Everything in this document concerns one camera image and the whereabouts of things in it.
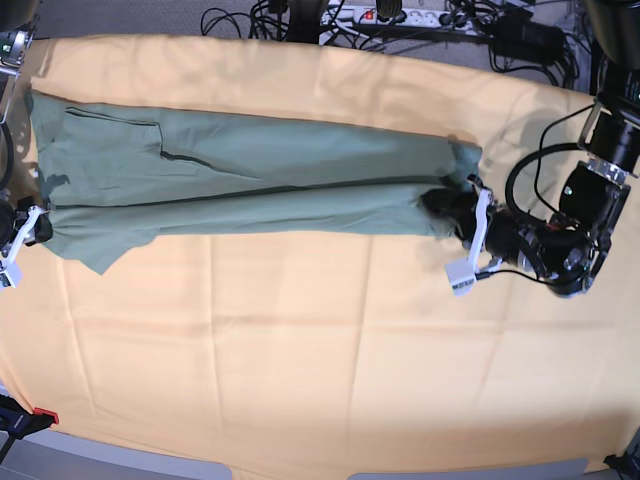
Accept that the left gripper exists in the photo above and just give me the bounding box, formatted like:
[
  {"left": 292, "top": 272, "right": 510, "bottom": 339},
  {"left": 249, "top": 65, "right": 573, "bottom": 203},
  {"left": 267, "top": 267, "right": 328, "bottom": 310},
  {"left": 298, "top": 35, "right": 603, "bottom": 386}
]
[{"left": 421, "top": 189, "right": 548, "bottom": 278}]

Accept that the black corner clamp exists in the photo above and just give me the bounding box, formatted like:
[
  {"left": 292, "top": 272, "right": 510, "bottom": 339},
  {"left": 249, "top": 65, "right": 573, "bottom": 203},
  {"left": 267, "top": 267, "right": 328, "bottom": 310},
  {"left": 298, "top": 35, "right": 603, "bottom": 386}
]
[{"left": 604, "top": 452, "right": 640, "bottom": 480}]

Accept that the blue red clamp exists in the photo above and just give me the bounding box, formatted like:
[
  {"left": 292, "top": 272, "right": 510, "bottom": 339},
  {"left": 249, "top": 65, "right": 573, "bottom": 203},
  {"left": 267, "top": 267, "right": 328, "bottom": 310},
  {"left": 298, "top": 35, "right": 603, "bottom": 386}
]
[{"left": 1, "top": 395, "right": 59, "bottom": 460}]

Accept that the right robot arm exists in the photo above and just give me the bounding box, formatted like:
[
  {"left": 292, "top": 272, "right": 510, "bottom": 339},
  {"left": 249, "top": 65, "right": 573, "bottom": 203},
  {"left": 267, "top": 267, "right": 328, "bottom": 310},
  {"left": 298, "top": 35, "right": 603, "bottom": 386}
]
[{"left": 1, "top": 0, "right": 50, "bottom": 260}]

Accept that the green T-shirt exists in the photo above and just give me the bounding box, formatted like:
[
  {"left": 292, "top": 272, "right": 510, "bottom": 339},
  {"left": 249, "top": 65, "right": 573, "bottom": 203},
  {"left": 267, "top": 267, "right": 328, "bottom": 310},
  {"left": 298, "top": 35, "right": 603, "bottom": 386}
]
[{"left": 28, "top": 91, "right": 482, "bottom": 274}]

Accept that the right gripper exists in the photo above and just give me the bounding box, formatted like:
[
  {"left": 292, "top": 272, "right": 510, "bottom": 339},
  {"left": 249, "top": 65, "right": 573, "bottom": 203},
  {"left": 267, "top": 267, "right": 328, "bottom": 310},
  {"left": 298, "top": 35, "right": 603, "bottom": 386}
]
[{"left": 0, "top": 199, "right": 53, "bottom": 249}]

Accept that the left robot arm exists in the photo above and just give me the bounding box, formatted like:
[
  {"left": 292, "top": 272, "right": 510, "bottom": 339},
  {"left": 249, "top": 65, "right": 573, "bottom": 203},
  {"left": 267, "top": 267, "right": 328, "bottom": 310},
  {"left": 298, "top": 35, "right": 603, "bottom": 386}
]
[{"left": 423, "top": 1, "right": 639, "bottom": 298}]

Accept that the white power strip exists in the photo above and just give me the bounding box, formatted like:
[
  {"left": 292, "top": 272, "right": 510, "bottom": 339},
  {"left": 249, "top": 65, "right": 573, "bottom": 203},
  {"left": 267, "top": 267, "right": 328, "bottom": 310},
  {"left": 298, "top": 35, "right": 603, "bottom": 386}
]
[{"left": 322, "top": 5, "right": 474, "bottom": 30}]

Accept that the yellow tablecloth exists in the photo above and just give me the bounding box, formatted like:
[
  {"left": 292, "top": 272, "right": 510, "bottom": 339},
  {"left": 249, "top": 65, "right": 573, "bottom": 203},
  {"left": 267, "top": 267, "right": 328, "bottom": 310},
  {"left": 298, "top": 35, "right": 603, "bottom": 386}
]
[{"left": 1, "top": 35, "right": 639, "bottom": 479}]

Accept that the black equipment box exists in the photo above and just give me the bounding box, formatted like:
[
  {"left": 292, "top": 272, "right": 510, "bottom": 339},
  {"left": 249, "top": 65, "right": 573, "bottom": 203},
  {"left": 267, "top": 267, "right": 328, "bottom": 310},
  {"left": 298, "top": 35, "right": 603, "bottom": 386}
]
[{"left": 491, "top": 16, "right": 566, "bottom": 66}]

